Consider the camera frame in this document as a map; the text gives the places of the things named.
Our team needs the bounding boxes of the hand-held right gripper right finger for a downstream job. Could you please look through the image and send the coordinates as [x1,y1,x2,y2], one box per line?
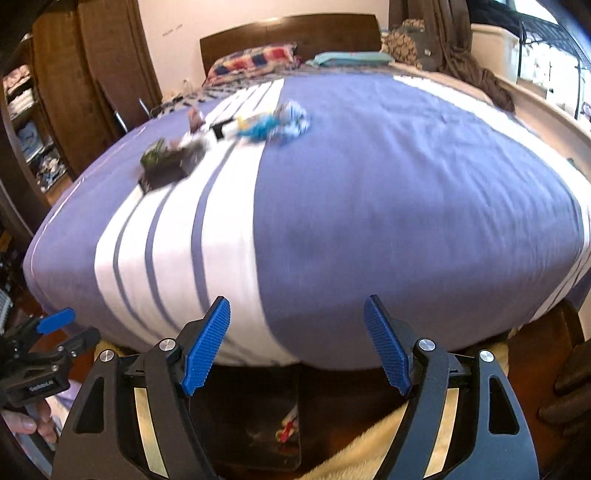
[363,294,541,480]

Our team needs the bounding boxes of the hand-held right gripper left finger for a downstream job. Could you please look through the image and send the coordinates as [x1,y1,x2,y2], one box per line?
[51,295,232,480]

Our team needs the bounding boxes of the red blue plaid pillow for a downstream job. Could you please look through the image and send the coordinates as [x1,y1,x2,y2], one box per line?
[205,44,298,86]

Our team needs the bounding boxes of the grey zigzag patterned sheet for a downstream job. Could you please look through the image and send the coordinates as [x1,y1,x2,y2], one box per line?
[152,64,324,117]

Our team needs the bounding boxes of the person's left hand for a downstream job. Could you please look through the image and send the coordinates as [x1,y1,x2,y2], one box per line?
[0,399,60,445]

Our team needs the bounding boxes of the black bin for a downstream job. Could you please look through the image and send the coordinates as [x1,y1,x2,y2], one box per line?
[187,364,306,472]

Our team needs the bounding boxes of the teal pillow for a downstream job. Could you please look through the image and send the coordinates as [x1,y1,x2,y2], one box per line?
[307,51,393,68]

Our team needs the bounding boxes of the dark wooden chair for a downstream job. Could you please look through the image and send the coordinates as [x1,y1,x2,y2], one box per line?
[538,300,591,446]

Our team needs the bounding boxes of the red white wrapper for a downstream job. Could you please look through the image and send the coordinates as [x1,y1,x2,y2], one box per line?
[274,406,299,444]

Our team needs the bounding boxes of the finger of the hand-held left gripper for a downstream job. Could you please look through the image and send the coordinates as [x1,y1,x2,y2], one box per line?
[44,327,102,366]
[7,308,77,344]

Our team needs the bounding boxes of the brown hanging cloth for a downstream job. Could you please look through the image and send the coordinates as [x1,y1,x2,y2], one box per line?
[434,0,515,112]

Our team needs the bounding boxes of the cream window ledge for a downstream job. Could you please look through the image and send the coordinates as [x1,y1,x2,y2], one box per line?
[499,74,591,185]

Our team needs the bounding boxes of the open shelf with clothes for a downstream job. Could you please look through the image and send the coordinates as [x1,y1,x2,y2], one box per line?
[0,65,75,195]

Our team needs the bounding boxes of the blue yellow white wrapper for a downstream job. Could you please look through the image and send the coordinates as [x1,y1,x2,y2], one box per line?
[212,113,282,145]

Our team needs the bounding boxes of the white storage box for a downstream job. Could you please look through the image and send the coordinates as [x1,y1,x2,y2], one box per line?
[471,23,522,84]

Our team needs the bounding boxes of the black wire rack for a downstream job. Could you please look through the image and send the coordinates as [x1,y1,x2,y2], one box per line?
[517,14,591,121]

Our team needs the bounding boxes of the brown patterned cushion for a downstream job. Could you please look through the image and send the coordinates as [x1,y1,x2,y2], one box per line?
[385,18,439,72]

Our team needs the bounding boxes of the dark wooden headboard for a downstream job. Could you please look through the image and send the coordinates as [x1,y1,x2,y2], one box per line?
[199,14,383,84]

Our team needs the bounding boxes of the brown wooden wardrobe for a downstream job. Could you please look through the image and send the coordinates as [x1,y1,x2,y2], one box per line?
[32,0,163,182]

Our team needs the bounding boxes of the cream bed sheet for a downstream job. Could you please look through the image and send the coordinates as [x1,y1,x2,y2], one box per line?
[392,60,502,108]

